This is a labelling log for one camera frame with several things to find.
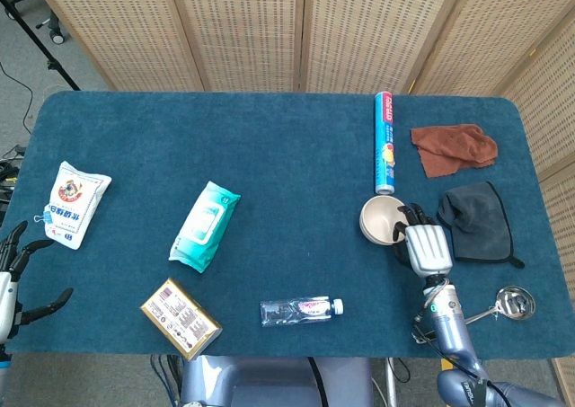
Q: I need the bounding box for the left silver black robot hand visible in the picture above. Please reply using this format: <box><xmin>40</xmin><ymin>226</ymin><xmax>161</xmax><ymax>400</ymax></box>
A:
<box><xmin>0</xmin><ymin>220</ymin><xmax>75</xmax><ymax>341</ymax></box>

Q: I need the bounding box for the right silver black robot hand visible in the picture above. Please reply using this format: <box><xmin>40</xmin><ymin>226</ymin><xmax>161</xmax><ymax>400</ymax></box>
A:
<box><xmin>392</xmin><ymin>202</ymin><xmax>454</xmax><ymax>278</ymax></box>

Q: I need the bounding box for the beige bowl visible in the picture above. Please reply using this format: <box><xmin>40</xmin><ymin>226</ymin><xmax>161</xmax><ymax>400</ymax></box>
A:
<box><xmin>358</xmin><ymin>195</ymin><xmax>409</xmax><ymax>243</ymax></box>
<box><xmin>360</xmin><ymin>226</ymin><xmax>397</xmax><ymax>248</ymax></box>

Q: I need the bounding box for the dark grey cloth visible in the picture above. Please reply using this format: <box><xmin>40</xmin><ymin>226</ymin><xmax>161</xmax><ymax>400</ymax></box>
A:
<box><xmin>437</xmin><ymin>181</ymin><xmax>526</xmax><ymax>270</ymax></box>

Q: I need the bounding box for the blue binder clip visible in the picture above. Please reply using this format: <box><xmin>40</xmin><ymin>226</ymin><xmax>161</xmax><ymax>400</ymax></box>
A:
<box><xmin>33</xmin><ymin>204</ymin><xmax>56</xmax><ymax>226</ymax></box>

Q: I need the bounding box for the brown cloth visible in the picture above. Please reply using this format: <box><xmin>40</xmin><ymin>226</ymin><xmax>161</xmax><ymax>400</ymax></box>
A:
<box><xmin>410</xmin><ymin>123</ymin><xmax>499</xmax><ymax>179</ymax></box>

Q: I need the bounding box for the white printed bag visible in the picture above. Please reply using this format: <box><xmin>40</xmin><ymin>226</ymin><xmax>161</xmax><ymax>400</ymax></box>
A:
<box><xmin>43</xmin><ymin>160</ymin><xmax>113</xmax><ymax>251</ymax></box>

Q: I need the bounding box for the blue cling film roll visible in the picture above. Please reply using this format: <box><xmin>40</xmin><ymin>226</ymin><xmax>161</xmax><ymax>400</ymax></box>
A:
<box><xmin>374</xmin><ymin>90</ymin><xmax>397</xmax><ymax>196</ymax></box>

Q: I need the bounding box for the clear plastic water bottle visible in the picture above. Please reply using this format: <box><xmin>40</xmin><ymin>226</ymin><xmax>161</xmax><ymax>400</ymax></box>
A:
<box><xmin>260</xmin><ymin>296</ymin><xmax>345</xmax><ymax>328</ymax></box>

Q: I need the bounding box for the gold wrapped box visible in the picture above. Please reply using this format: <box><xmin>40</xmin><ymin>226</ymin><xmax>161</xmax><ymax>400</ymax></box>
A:
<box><xmin>139</xmin><ymin>277</ymin><xmax>224</xmax><ymax>361</ymax></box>

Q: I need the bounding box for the blue grey robot torso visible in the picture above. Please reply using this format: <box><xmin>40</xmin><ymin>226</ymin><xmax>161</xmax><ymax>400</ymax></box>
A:
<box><xmin>179</xmin><ymin>355</ymin><xmax>375</xmax><ymax>407</ymax></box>

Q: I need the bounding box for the green wet wipes pack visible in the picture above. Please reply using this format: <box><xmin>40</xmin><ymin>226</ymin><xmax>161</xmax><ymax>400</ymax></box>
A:
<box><xmin>168</xmin><ymin>181</ymin><xmax>242</xmax><ymax>274</ymax></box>

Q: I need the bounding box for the black tripod pole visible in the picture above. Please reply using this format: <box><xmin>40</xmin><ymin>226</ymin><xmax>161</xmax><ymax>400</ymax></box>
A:
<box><xmin>0</xmin><ymin>0</ymin><xmax>82</xmax><ymax>92</ymax></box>

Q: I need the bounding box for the woven folding screen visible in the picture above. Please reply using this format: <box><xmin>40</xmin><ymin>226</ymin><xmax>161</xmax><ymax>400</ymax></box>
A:
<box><xmin>29</xmin><ymin>0</ymin><xmax>575</xmax><ymax>407</ymax></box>

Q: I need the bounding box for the office chair wheel base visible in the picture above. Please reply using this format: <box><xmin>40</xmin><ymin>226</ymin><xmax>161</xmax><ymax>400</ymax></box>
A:
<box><xmin>4</xmin><ymin>0</ymin><xmax>69</xmax><ymax>46</ymax></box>

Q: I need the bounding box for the metal ladle black handle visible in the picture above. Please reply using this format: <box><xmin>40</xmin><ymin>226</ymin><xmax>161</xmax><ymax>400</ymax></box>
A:
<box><xmin>411</xmin><ymin>285</ymin><xmax>537</xmax><ymax>344</ymax></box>

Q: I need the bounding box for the black floor cable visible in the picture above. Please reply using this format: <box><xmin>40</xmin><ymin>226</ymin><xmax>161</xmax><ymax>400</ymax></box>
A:
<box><xmin>0</xmin><ymin>60</ymin><xmax>35</xmax><ymax>135</ymax></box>

